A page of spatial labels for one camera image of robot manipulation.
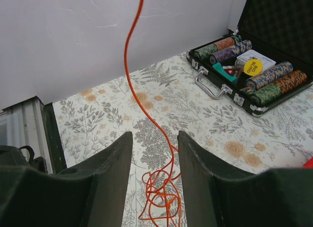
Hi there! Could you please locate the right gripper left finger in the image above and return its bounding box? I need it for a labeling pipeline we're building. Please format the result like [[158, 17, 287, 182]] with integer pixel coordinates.
[[0, 132, 133, 227]]

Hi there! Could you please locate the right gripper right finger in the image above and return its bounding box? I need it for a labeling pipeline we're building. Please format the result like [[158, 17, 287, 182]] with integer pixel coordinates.
[[178, 131, 313, 227]]

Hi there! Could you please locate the orange cable tangle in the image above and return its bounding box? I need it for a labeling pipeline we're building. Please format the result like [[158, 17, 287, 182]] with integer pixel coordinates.
[[124, 0, 183, 227]]

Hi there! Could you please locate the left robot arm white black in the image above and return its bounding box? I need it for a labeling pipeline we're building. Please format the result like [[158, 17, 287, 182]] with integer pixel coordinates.
[[0, 145, 48, 173]]

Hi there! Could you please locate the red three-compartment tray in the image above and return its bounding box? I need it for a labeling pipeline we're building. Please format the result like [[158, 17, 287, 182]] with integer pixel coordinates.
[[303, 158, 313, 168]]

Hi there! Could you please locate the floral table mat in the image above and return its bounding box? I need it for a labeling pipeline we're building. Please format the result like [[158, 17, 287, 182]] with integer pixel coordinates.
[[53, 54, 313, 227]]

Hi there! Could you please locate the yellow round chip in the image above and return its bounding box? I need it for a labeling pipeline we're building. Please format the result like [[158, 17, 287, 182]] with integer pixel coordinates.
[[244, 59, 263, 76]]

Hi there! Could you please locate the white card deck box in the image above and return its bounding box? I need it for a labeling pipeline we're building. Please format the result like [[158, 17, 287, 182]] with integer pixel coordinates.
[[235, 49, 276, 71]]

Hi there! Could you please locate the black poker chip case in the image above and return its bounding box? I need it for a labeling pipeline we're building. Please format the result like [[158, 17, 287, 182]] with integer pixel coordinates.
[[186, 0, 313, 116]]

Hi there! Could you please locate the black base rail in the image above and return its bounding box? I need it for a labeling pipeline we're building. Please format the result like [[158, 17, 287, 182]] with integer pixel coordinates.
[[42, 103, 67, 174]]

